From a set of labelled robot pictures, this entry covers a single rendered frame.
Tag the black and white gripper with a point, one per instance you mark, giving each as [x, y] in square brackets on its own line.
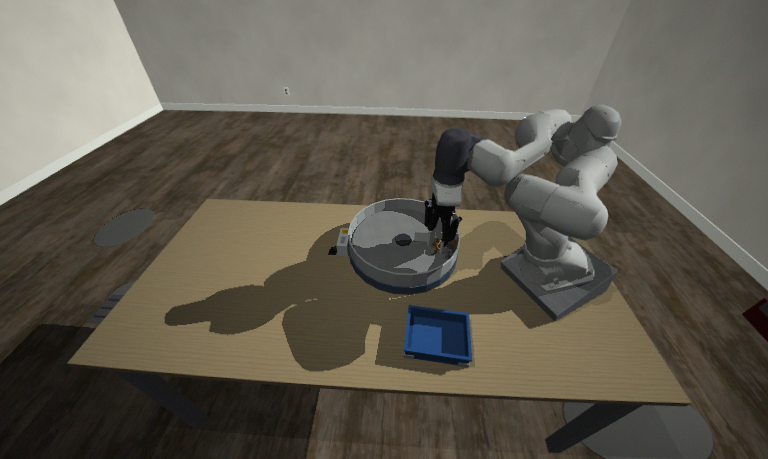
[432, 217]

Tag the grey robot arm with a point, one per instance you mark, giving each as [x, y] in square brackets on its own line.
[573, 211]

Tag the blue shallow tray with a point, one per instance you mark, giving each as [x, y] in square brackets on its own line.
[437, 330]

